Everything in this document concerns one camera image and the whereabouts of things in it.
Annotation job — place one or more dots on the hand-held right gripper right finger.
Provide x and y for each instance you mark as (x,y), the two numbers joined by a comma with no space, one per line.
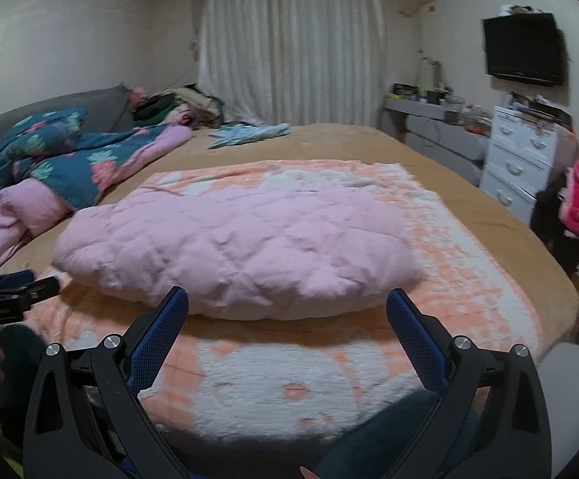
(419,344)

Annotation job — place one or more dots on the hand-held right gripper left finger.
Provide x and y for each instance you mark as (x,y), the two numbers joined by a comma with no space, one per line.
(162,339)

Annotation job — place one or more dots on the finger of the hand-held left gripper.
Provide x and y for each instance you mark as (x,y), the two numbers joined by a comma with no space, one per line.
(20,284)

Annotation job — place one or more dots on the pink quilted jacket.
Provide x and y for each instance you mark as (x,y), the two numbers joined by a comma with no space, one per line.
(239,249)

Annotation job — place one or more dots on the pile of mixed clothes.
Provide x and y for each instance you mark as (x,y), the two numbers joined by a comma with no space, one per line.
(169,107)

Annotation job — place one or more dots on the person's dark teal trousers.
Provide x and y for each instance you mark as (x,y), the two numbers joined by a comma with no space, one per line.
(394,434)

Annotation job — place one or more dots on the orange checked cat blanket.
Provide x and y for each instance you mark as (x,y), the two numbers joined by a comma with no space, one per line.
(269,374)

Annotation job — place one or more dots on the blue floral quilt pink lining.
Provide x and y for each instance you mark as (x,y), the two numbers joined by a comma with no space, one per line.
(70,169)

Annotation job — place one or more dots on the grey pillow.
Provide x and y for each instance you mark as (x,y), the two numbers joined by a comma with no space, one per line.
(95,105)

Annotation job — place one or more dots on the grey curved desk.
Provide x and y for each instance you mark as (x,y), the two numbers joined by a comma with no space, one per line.
(444,139)

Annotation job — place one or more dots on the white drawer chest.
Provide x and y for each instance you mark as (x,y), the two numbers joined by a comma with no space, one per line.
(513,159)

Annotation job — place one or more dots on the light blue cloth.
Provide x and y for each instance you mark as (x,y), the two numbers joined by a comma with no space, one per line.
(244,134)

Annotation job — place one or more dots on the bed with tan cover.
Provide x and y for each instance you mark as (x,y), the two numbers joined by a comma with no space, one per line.
(319,142)

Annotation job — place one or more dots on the assorted small desk items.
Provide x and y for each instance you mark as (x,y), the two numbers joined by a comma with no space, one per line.
(444,105)

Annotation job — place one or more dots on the white pleated curtain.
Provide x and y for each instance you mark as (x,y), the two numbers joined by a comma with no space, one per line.
(294,45)

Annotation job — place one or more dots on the black wall television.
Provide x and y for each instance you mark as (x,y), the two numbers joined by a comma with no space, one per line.
(523,47)

